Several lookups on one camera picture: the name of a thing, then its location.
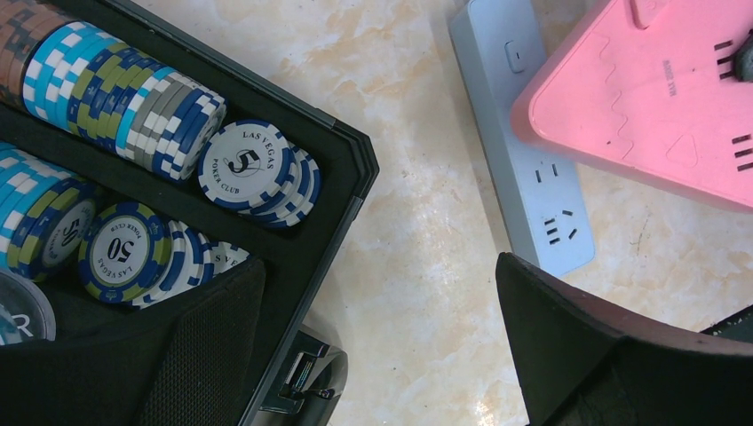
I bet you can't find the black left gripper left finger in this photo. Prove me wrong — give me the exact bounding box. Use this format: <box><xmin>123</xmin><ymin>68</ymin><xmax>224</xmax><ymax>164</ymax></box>
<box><xmin>1</xmin><ymin>260</ymin><xmax>266</xmax><ymax>425</ymax></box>

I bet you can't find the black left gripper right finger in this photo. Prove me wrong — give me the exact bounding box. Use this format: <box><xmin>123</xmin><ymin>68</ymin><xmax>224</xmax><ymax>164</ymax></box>
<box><xmin>495</xmin><ymin>252</ymin><xmax>752</xmax><ymax>425</ymax></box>

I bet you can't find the pink triangular power strip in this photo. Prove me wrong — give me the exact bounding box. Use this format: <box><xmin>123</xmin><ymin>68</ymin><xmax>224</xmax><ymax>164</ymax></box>
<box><xmin>511</xmin><ymin>1</ymin><xmax>752</xmax><ymax>213</ymax></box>

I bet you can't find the black poker chip case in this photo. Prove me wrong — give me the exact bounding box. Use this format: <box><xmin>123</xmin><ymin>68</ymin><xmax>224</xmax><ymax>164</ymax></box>
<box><xmin>1</xmin><ymin>1</ymin><xmax>379</xmax><ymax>425</ymax></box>

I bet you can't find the blue green fifty chip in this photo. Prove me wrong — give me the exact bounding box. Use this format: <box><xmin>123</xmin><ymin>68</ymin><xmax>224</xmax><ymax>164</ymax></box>
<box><xmin>78</xmin><ymin>201</ymin><xmax>172</xmax><ymax>304</ymax></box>

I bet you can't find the white blue five chip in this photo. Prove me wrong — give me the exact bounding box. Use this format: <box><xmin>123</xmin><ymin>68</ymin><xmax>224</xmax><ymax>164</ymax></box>
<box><xmin>197</xmin><ymin>119</ymin><xmax>294</xmax><ymax>211</ymax></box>

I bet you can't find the poker chip stack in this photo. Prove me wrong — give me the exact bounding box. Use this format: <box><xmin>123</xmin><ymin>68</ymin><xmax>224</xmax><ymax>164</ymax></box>
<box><xmin>1</xmin><ymin>1</ymin><xmax>227</xmax><ymax>182</ymax></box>

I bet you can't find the light blue power strip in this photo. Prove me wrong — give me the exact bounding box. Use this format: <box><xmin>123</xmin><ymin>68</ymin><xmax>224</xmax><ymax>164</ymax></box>
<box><xmin>449</xmin><ymin>0</ymin><xmax>596</xmax><ymax>277</ymax></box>

